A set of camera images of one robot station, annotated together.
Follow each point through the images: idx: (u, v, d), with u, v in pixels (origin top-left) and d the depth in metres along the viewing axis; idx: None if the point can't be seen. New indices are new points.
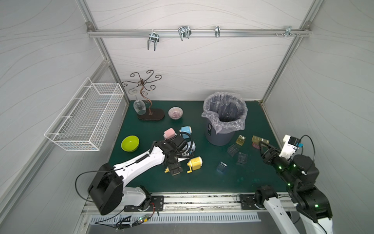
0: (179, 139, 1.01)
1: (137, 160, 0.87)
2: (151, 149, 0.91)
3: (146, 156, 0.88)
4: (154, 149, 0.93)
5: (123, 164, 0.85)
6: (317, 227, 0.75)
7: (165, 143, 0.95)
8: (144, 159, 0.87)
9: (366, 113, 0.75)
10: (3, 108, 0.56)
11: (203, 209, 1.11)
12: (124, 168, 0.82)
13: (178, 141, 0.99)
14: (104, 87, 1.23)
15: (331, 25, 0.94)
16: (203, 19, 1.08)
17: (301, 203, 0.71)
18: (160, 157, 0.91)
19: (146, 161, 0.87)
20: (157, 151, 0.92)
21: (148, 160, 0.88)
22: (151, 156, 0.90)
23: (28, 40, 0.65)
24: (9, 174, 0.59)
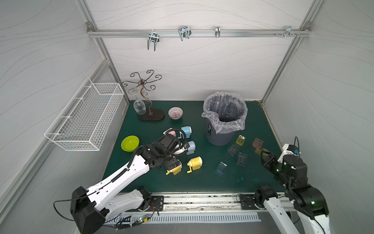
0: (167, 139, 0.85)
1: (114, 178, 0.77)
2: (130, 164, 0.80)
3: (124, 171, 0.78)
4: (134, 160, 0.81)
5: (98, 185, 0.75)
6: (314, 225, 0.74)
7: (149, 149, 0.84)
8: (122, 176, 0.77)
9: (366, 113, 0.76)
10: (4, 108, 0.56)
11: (203, 209, 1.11)
12: (98, 190, 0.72)
13: (165, 143, 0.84)
14: (104, 87, 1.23)
15: (331, 25, 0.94)
16: (203, 19, 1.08)
17: (298, 201, 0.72)
18: (141, 170, 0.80)
19: (124, 177, 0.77)
20: (138, 162, 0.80)
21: (127, 175, 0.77)
22: (130, 170, 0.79)
23: (28, 41, 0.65)
24: (9, 173, 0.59)
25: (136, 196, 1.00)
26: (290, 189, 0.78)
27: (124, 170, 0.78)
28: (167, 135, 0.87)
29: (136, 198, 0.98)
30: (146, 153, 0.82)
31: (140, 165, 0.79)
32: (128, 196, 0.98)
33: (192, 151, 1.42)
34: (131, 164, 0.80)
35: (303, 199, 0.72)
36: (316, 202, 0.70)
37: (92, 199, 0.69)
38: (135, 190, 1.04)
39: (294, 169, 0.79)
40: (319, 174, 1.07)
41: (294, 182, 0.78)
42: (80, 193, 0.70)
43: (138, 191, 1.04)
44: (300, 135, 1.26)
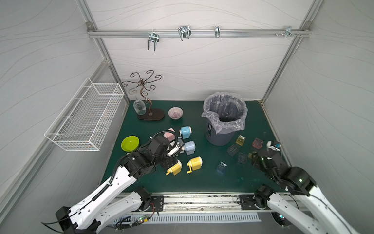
0: (155, 145, 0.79)
1: (95, 196, 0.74)
2: (112, 178, 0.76)
3: (107, 187, 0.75)
4: (117, 173, 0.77)
5: (80, 204, 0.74)
6: (313, 203, 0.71)
7: (136, 157, 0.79)
8: (104, 192, 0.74)
9: (366, 113, 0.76)
10: (4, 108, 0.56)
11: (203, 209, 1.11)
12: (80, 210, 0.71)
13: (153, 149, 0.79)
14: (104, 87, 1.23)
15: (331, 25, 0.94)
16: (202, 19, 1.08)
17: (290, 185, 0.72)
18: (125, 183, 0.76)
19: (107, 193, 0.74)
20: (121, 174, 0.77)
21: (109, 191, 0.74)
22: (112, 185, 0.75)
23: (28, 40, 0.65)
24: (9, 173, 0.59)
25: (133, 200, 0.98)
26: (280, 179, 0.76)
27: (107, 186, 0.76)
28: (155, 139, 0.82)
29: (133, 202, 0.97)
30: (132, 163, 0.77)
31: (125, 177, 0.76)
32: (124, 202, 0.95)
33: (192, 151, 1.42)
34: (113, 178, 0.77)
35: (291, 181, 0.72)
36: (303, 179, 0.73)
37: (73, 221, 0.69)
38: (131, 193, 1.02)
39: (270, 159, 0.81)
40: (319, 174, 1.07)
41: (278, 170, 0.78)
42: (62, 213, 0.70)
43: (135, 194, 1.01)
44: (300, 135, 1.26)
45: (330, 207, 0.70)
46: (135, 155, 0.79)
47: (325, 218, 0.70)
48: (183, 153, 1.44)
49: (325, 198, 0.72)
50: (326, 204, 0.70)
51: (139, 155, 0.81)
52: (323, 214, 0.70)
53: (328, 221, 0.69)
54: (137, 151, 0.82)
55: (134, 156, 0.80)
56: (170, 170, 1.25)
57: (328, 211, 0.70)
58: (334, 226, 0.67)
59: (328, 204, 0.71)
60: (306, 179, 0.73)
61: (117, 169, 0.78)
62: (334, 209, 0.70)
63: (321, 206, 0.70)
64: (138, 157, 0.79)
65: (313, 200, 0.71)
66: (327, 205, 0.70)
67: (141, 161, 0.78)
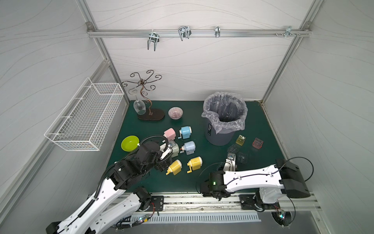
0: (141, 151, 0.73)
1: (81, 212, 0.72)
2: (98, 192, 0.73)
3: (93, 202, 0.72)
4: (102, 186, 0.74)
5: (67, 220, 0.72)
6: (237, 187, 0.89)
7: (122, 168, 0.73)
8: (90, 208, 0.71)
9: (366, 113, 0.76)
10: (4, 108, 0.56)
11: (203, 209, 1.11)
12: (67, 227, 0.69)
13: (140, 157, 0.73)
14: (104, 87, 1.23)
15: (331, 25, 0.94)
16: (203, 19, 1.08)
17: (217, 193, 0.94)
18: (113, 196, 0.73)
19: (92, 209, 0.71)
20: (107, 187, 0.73)
21: (95, 206, 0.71)
22: (99, 199, 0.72)
23: (28, 40, 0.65)
24: (9, 173, 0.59)
25: (132, 202, 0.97)
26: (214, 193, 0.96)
27: (92, 201, 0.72)
28: (142, 146, 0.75)
29: (132, 204, 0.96)
30: (119, 174, 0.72)
31: (111, 190, 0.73)
32: (121, 206, 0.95)
33: (192, 151, 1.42)
34: (100, 191, 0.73)
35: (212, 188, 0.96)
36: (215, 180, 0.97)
37: None
38: (130, 195, 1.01)
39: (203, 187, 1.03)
40: (320, 174, 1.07)
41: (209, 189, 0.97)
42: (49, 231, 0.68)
43: (134, 196, 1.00)
44: (300, 134, 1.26)
45: (242, 176, 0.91)
46: (121, 165, 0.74)
47: (240, 185, 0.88)
48: (183, 153, 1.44)
49: (235, 174, 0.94)
50: (239, 177, 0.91)
51: (126, 164, 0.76)
52: (247, 185, 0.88)
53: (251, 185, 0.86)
54: (124, 160, 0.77)
55: (121, 166, 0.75)
56: (170, 170, 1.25)
57: (245, 179, 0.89)
58: (258, 184, 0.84)
59: (240, 174, 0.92)
60: (217, 178, 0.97)
61: (102, 183, 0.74)
62: (241, 174, 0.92)
63: (240, 184, 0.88)
64: (124, 166, 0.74)
65: (233, 186, 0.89)
66: (238, 177, 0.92)
67: (128, 171, 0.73)
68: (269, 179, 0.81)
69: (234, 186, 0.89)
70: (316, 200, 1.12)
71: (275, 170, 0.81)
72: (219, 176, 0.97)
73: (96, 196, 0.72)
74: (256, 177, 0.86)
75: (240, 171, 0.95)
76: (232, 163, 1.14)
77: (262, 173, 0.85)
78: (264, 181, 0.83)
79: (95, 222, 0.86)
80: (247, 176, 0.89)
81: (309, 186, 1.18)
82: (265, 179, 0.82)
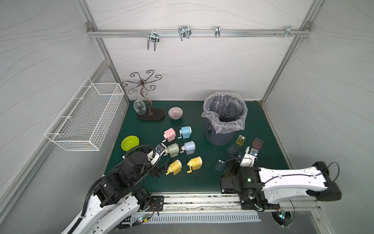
0: (127, 165, 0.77)
1: (70, 230, 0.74)
2: (84, 210, 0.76)
3: (81, 219, 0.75)
4: (89, 204, 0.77)
5: None
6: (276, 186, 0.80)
7: (107, 184, 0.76)
8: (78, 225, 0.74)
9: (367, 113, 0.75)
10: (4, 107, 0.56)
11: (203, 209, 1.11)
12: None
13: (125, 171, 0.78)
14: (104, 87, 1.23)
15: (331, 25, 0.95)
16: (202, 19, 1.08)
17: (250, 192, 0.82)
18: (99, 213, 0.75)
19: (80, 226, 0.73)
20: (93, 204, 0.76)
21: (83, 224, 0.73)
22: (86, 216, 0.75)
23: (28, 41, 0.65)
24: (9, 173, 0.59)
25: (129, 205, 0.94)
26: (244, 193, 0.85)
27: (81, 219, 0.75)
28: (128, 160, 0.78)
29: (129, 208, 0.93)
30: (106, 189, 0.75)
31: (97, 207, 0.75)
32: (119, 211, 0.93)
33: (192, 151, 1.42)
34: (86, 209, 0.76)
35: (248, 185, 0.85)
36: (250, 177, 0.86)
37: None
38: (128, 198, 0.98)
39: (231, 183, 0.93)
40: None
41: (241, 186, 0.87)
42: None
43: (132, 199, 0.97)
44: (300, 134, 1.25)
45: (282, 175, 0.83)
46: (108, 180, 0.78)
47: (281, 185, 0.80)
48: (184, 153, 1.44)
49: (273, 172, 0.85)
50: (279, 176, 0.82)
51: (113, 178, 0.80)
52: (287, 185, 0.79)
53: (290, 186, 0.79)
54: (111, 174, 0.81)
55: (107, 181, 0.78)
56: (170, 170, 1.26)
57: (288, 178, 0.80)
58: (299, 185, 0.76)
59: (280, 172, 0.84)
60: (253, 175, 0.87)
61: (89, 199, 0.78)
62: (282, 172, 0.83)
63: (280, 183, 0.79)
64: (111, 182, 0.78)
65: (272, 185, 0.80)
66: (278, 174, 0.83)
67: (115, 185, 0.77)
68: (313, 181, 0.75)
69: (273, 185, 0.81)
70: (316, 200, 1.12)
71: (319, 172, 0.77)
72: (256, 175, 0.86)
73: (83, 213, 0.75)
74: (298, 179, 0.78)
75: (277, 170, 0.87)
76: (252, 160, 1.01)
77: (304, 174, 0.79)
78: (307, 182, 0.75)
79: (93, 230, 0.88)
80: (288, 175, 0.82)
81: None
82: (308, 180, 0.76)
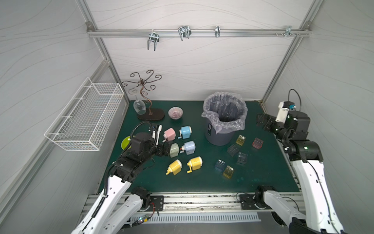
0: (135, 143, 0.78)
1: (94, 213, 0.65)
2: (106, 189, 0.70)
3: (105, 199, 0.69)
4: (109, 183, 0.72)
5: (80, 226, 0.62)
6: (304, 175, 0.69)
7: (123, 163, 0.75)
8: (104, 204, 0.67)
9: (367, 113, 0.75)
10: (3, 108, 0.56)
11: (203, 209, 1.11)
12: (83, 231, 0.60)
13: (135, 149, 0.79)
14: (104, 87, 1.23)
15: (331, 25, 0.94)
16: (202, 19, 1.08)
17: (292, 148, 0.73)
18: (122, 188, 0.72)
19: (106, 204, 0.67)
20: (115, 182, 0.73)
21: (107, 203, 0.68)
22: (109, 195, 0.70)
23: (28, 40, 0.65)
24: (9, 173, 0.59)
25: (133, 202, 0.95)
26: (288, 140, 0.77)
27: (104, 198, 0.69)
28: (134, 138, 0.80)
29: (134, 203, 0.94)
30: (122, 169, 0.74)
31: (120, 183, 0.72)
32: (124, 207, 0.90)
33: (192, 151, 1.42)
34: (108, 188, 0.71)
35: (301, 149, 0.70)
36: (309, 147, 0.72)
37: None
38: (129, 197, 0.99)
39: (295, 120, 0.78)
40: None
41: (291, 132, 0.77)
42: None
43: (134, 196, 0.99)
44: None
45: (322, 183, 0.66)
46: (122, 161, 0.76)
47: (302, 175, 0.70)
48: (184, 153, 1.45)
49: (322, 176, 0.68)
50: (320, 181, 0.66)
51: (125, 159, 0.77)
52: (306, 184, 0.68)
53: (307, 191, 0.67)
54: (121, 157, 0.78)
55: (121, 162, 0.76)
56: (170, 170, 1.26)
57: (319, 191, 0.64)
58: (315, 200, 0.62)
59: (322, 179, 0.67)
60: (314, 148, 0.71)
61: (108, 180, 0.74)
62: (326, 190, 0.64)
63: (310, 178, 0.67)
64: (125, 162, 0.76)
65: (307, 169, 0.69)
66: (322, 182, 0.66)
67: (130, 164, 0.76)
68: (324, 214, 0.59)
69: (303, 173, 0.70)
70: None
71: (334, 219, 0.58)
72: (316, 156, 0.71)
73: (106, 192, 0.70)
74: (324, 203, 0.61)
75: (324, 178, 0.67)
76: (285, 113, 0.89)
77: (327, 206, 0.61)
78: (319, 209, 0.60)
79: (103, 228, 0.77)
80: (326, 198, 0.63)
81: None
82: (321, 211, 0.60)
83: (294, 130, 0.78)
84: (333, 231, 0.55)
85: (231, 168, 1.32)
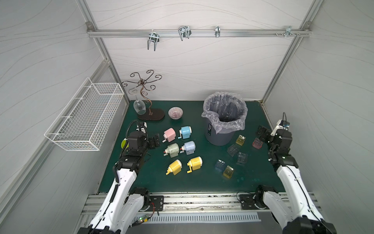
0: (133, 141, 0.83)
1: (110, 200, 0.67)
2: (117, 179, 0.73)
3: (118, 187, 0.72)
4: (119, 174, 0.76)
5: (98, 214, 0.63)
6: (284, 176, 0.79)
7: (126, 160, 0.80)
8: (118, 191, 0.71)
9: (367, 113, 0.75)
10: (4, 108, 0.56)
11: (203, 209, 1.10)
12: (103, 217, 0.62)
13: (134, 146, 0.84)
14: (104, 87, 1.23)
15: (331, 25, 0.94)
16: (202, 19, 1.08)
17: (273, 160, 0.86)
18: (132, 176, 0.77)
19: (121, 191, 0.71)
20: (124, 172, 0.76)
21: (121, 190, 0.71)
22: (121, 184, 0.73)
23: (28, 40, 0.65)
24: (9, 174, 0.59)
25: (135, 198, 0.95)
26: (271, 152, 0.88)
27: (117, 186, 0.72)
28: (130, 137, 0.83)
29: (136, 200, 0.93)
30: (126, 164, 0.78)
31: (129, 172, 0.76)
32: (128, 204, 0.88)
33: (192, 151, 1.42)
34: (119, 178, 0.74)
35: (281, 162, 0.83)
36: (288, 160, 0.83)
37: (102, 226, 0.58)
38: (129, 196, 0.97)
39: (281, 138, 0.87)
40: (320, 173, 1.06)
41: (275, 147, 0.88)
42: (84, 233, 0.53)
43: (135, 195, 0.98)
44: (300, 134, 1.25)
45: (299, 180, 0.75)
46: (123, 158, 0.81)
47: (283, 178, 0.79)
48: (184, 153, 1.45)
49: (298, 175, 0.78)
50: (297, 179, 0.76)
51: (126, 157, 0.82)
52: (287, 183, 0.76)
53: (289, 189, 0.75)
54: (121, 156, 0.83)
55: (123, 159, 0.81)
56: (170, 170, 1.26)
57: (299, 187, 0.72)
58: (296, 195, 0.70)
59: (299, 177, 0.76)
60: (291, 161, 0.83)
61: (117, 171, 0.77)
62: (303, 186, 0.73)
63: (289, 179, 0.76)
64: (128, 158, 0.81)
65: (285, 171, 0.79)
66: (299, 180, 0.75)
67: (133, 159, 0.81)
68: (305, 205, 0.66)
69: (284, 176, 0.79)
70: (316, 200, 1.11)
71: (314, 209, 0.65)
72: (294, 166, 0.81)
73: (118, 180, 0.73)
74: (301, 195, 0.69)
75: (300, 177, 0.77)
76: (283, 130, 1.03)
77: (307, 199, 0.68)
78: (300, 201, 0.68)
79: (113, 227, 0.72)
80: (305, 192, 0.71)
81: (308, 186, 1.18)
82: (302, 203, 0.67)
83: (279, 146, 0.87)
84: (313, 217, 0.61)
85: (231, 168, 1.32)
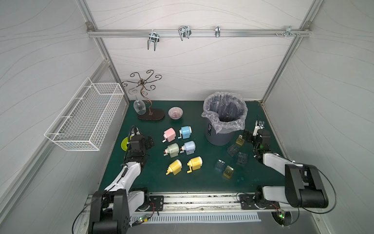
0: (135, 143, 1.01)
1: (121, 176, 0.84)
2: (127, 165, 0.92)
3: (127, 168, 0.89)
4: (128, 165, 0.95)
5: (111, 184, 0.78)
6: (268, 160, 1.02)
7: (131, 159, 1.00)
8: (127, 171, 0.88)
9: (367, 113, 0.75)
10: (3, 108, 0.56)
11: (203, 209, 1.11)
12: (116, 184, 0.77)
13: (136, 147, 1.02)
14: (104, 87, 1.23)
15: (331, 25, 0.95)
16: (202, 19, 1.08)
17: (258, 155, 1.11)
18: (139, 165, 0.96)
19: (130, 171, 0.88)
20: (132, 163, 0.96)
21: (130, 171, 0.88)
22: (130, 167, 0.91)
23: (27, 40, 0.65)
24: (9, 174, 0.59)
25: (137, 193, 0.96)
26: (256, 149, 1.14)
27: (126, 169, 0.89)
28: (132, 140, 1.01)
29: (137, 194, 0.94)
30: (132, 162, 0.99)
31: (135, 163, 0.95)
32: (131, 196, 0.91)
33: (192, 151, 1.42)
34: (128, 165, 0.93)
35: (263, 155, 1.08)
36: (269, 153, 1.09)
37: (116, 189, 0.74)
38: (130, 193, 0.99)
39: (261, 137, 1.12)
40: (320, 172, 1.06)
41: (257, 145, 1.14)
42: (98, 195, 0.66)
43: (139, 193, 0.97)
44: (300, 134, 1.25)
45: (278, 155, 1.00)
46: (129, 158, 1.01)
47: (269, 160, 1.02)
48: (184, 153, 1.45)
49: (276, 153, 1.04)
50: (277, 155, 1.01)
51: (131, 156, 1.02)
52: (272, 163, 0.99)
53: (274, 164, 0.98)
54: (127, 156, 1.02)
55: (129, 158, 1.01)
56: (170, 170, 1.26)
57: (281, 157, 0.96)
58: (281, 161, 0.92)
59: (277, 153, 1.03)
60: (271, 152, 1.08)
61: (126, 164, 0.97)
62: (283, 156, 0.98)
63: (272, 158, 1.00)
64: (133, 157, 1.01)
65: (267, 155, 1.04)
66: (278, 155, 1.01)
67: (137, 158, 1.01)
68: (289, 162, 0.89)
69: (270, 159, 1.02)
70: None
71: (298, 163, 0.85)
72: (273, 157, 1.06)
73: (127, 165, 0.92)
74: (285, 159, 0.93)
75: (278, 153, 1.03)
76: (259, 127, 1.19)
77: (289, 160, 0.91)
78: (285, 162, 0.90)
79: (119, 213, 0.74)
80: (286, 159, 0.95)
81: None
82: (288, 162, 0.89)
83: (261, 143, 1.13)
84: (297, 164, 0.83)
85: (231, 168, 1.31)
